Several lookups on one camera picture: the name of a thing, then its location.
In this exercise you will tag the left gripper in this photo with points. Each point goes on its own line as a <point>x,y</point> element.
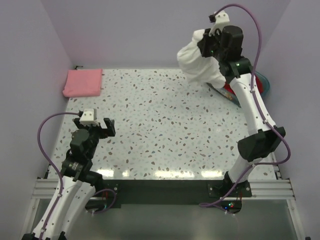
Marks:
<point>105,132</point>

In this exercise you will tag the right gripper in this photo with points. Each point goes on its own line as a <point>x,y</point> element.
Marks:
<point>203,44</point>

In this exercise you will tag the white t shirt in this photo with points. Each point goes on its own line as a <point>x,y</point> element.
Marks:
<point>198,69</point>

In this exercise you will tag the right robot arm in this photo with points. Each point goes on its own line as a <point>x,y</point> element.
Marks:
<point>264,136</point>

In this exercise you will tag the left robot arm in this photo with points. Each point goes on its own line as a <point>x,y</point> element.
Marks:
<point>76,182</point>

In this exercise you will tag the folded pink t shirt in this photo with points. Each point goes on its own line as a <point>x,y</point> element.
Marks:
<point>83,83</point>

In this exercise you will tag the dark red t shirt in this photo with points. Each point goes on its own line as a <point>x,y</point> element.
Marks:
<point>262,84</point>

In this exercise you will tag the teal plastic basket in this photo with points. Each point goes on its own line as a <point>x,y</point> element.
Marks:
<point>231,97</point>

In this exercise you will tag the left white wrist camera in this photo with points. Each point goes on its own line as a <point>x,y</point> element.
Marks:
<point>89,117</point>

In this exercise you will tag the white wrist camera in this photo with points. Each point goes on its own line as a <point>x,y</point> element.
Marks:
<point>89,117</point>
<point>219,20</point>

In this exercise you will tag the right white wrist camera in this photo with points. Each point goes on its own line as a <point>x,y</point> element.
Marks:
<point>219,20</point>

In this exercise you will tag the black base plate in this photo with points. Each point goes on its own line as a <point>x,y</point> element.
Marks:
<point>157,192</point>

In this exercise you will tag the aluminium frame rail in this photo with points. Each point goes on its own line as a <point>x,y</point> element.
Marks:
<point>231,203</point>

